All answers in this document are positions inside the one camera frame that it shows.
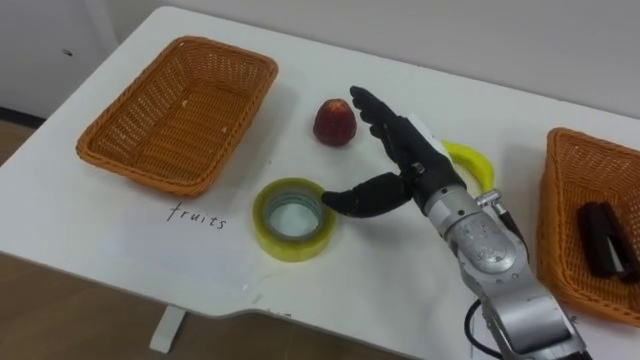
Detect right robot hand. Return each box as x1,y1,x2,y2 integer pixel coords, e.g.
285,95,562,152
321,85,467,219

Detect yellow adhesive tape roll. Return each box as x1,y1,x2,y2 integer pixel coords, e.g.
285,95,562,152
251,177,337,263

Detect yellow banana soft toy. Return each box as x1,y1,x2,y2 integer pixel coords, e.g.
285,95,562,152
440,140,496,196

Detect red fruit soft toy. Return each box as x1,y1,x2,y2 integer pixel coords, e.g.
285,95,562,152
312,98,358,148

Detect white desk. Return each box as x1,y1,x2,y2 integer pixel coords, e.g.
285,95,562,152
0,5,640,360

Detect orange wicker basket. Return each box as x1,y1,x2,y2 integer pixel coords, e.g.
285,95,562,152
536,126,640,329
75,35,280,198

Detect black stapler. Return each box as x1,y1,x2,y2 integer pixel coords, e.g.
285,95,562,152
577,201,640,285

